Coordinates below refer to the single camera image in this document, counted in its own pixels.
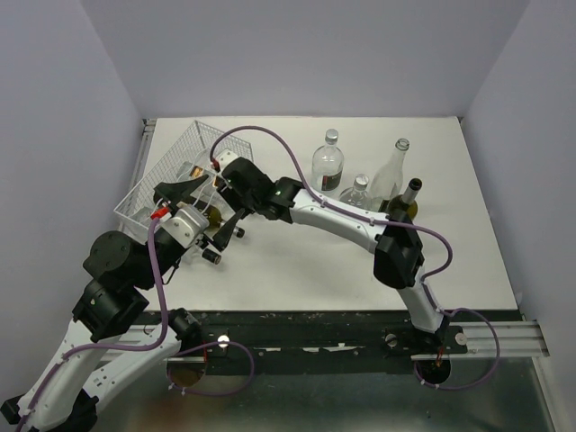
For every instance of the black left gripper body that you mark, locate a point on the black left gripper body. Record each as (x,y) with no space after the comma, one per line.
(167,256)

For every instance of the square clear bottle black cap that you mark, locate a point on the square clear bottle black cap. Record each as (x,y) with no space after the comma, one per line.
(189,171)

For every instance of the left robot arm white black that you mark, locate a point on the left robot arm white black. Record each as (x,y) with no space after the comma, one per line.
(121,325)

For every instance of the dark green wine bottle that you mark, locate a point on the dark green wine bottle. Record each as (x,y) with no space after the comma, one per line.
(216,221)

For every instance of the olive wine bottle right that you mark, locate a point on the olive wine bottle right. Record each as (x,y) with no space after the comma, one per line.
(406,201)

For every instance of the small clear bottle silver cap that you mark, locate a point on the small clear bottle silver cap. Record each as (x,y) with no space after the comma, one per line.
(356,195)

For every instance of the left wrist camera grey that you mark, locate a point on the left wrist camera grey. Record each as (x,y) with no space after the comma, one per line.
(186,226)

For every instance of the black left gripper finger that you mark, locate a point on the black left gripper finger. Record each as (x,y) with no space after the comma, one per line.
(227,230)
(171,194)

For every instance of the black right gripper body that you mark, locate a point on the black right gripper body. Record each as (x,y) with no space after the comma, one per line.
(238,202)

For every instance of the tall clear wine bottle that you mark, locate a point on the tall clear wine bottle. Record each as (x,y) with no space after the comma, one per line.
(388,180)

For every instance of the aluminium rail right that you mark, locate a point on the aluminium rail right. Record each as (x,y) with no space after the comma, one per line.
(517,339)

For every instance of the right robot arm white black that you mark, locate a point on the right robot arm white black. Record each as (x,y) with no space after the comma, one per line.
(398,260)

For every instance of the round clear bottle silver cap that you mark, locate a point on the round clear bottle silver cap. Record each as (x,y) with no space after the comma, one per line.
(327,164)

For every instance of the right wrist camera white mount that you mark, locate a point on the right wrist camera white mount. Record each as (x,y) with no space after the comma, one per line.
(222,160)

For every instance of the square clear bottle front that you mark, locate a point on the square clear bottle front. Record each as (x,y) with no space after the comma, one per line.
(143,216)

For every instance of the white wire wine rack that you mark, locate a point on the white wire wine rack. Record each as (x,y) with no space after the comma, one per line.
(185,160)

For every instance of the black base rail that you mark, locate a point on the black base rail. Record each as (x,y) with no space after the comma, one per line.
(308,342)

